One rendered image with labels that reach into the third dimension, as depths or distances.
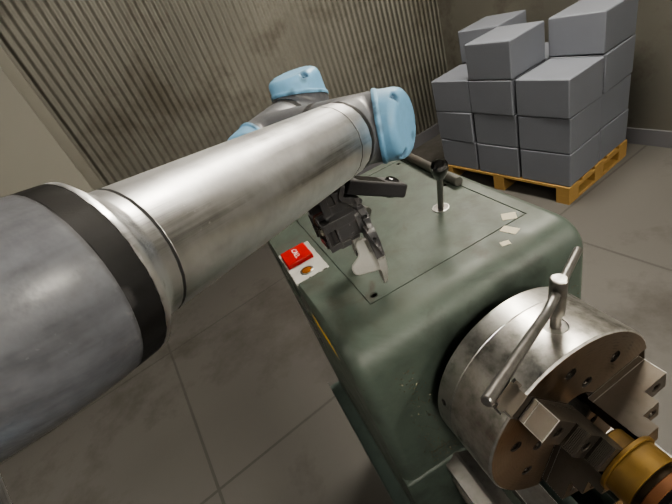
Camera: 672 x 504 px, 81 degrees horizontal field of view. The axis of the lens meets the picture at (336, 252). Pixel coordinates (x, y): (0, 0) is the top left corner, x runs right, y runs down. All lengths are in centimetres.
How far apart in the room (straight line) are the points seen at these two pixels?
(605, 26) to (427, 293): 253
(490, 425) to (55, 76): 309
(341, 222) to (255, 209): 39
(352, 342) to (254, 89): 298
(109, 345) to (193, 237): 6
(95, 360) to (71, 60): 310
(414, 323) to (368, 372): 11
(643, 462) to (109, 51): 322
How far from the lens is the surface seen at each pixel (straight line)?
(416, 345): 66
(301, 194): 28
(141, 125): 328
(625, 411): 73
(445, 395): 69
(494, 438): 63
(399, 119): 41
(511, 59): 292
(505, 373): 43
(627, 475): 68
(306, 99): 55
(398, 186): 67
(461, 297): 68
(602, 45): 306
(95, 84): 325
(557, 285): 58
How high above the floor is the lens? 172
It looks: 33 degrees down
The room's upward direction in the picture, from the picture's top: 22 degrees counter-clockwise
